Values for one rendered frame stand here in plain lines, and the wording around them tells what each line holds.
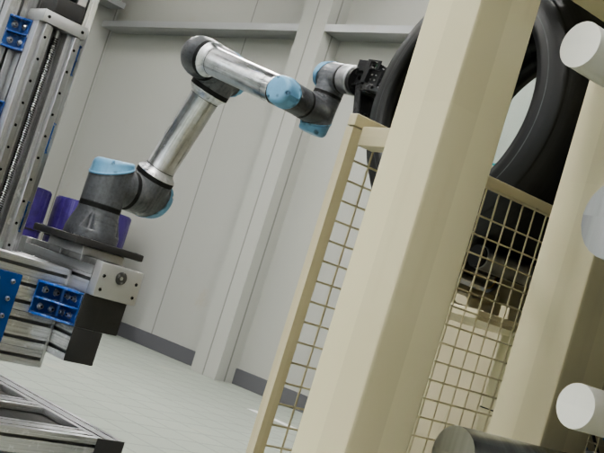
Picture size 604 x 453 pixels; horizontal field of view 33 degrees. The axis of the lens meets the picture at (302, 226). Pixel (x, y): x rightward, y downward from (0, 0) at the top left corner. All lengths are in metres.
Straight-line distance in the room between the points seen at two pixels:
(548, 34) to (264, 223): 5.81
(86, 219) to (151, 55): 7.12
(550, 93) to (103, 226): 1.35
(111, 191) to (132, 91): 7.10
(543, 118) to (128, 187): 1.32
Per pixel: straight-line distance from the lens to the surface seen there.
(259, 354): 7.58
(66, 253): 2.77
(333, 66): 2.55
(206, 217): 8.40
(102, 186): 2.75
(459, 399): 2.83
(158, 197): 2.85
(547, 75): 1.87
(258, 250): 7.59
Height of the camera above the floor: 0.72
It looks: 4 degrees up
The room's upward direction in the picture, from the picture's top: 17 degrees clockwise
